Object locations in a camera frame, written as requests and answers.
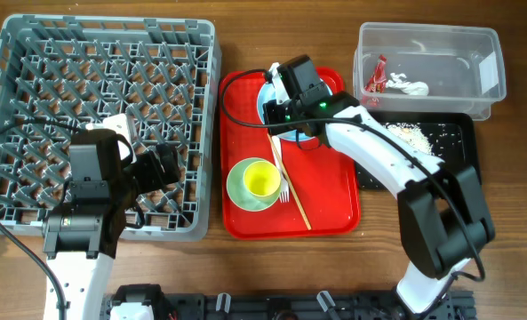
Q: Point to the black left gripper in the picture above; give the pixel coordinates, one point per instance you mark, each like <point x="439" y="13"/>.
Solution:
<point x="156" y="180"/>

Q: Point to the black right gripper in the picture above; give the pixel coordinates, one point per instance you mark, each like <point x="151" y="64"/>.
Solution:
<point x="271" y="109"/>

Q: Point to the yellow plastic cup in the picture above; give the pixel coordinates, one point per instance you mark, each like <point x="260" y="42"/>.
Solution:
<point x="262" y="179"/>

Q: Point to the red snack wrapper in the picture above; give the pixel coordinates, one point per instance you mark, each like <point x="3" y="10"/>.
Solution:
<point x="378" y="80"/>

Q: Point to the white napkin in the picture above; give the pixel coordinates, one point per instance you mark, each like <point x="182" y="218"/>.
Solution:
<point x="400" y="82"/>

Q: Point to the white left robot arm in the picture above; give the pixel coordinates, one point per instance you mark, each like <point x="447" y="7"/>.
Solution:
<point x="81" y="235"/>

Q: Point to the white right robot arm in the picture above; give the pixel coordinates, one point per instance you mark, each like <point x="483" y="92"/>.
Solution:
<point x="444" y="219"/>

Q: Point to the grey plastic dishwasher rack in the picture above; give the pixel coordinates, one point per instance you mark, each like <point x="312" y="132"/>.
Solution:
<point x="60" y="71"/>

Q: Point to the large light blue plate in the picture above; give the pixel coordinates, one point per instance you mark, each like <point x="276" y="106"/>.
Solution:
<point x="267" y="93"/>

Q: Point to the white plastic fork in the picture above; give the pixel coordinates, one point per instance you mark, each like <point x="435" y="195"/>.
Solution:
<point x="285" y="191"/>

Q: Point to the light green bowl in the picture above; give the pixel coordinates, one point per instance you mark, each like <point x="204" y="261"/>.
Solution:
<point x="239" y="194"/>

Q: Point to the red plastic tray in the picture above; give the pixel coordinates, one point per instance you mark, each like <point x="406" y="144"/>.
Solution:
<point x="324" y="179"/>

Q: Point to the wooden chopstick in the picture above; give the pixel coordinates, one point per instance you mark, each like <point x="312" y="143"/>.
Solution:
<point x="293" y="191"/>

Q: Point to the pile of rice scraps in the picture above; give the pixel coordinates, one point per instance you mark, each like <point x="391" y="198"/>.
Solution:
<point x="412" y="135"/>

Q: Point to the clear plastic bin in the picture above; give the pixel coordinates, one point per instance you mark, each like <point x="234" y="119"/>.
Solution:
<point x="463" y="67"/>

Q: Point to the black rectangular tray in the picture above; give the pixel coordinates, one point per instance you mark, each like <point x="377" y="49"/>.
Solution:
<point x="451" y="134"/>

